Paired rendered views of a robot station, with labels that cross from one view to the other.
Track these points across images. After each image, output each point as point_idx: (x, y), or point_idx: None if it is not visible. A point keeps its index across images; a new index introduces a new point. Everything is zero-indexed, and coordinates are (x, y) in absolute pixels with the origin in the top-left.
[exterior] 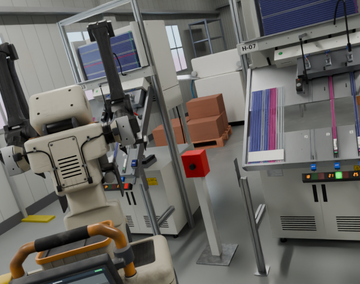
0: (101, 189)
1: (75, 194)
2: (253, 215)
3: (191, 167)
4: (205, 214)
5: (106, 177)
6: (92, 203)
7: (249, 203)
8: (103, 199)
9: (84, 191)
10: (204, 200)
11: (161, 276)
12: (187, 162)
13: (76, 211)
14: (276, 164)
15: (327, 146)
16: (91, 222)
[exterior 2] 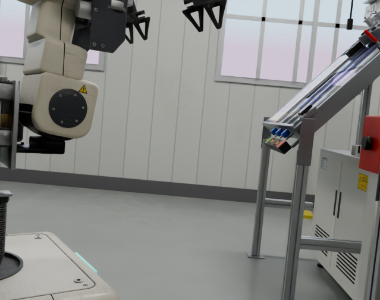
0: (53, 14)
1: (33, 10)
2: (379, 296)
3: (363, 142)
4: (362, 267)
5: (76, 6)
6: (34, 25)
7: (379, 256)
8: (47, 27)
9: (36, 8)
10: (369, 233)
11: None
12: (368, 131)
13: (27, 33)
14: None
15: None
16: (33, 56)
